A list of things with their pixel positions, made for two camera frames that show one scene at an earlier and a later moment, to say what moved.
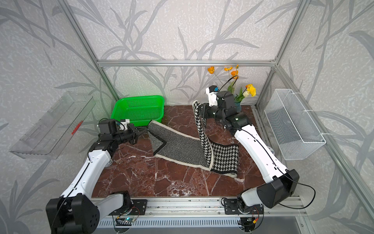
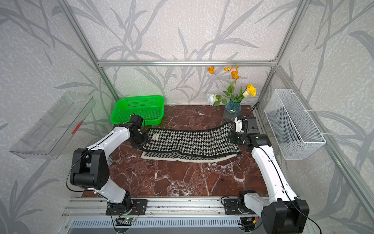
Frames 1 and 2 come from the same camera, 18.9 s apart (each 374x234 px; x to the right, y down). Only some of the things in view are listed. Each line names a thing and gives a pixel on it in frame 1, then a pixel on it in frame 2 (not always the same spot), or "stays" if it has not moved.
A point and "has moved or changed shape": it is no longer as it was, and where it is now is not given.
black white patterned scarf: [169, 142] has moved or changed shape
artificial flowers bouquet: [250, 90] stays
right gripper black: [203, 110] → [232, 140]
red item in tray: [77, 127] stays
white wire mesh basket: [297, 135] stays
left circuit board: [129, 219] stays
